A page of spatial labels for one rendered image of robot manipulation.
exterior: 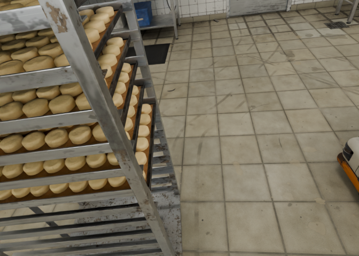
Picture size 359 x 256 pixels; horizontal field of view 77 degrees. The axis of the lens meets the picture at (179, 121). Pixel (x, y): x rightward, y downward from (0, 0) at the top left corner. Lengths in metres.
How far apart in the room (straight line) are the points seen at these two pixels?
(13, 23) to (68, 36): 0.09
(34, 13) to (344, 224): 1.66
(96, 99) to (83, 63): 0.06
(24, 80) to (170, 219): 1.12
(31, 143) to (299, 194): 1.50
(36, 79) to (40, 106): 0.11
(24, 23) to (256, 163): 1.62
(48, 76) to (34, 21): 0.09
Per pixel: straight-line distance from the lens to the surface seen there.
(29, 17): 0.40
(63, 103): 0.52
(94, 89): 0.38
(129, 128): 0.69
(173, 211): 1.41
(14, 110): 0.58
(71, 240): 0.97
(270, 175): 1.74
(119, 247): 0.99
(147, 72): 0.87
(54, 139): 0.59
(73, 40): 0.35
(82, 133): 0.57
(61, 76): 0.43
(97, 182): 0.69
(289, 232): 1.56
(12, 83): 0.47
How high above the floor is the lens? 1.39
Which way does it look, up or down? 41 degrees down
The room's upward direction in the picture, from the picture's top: 10 degrees counter-clockwise
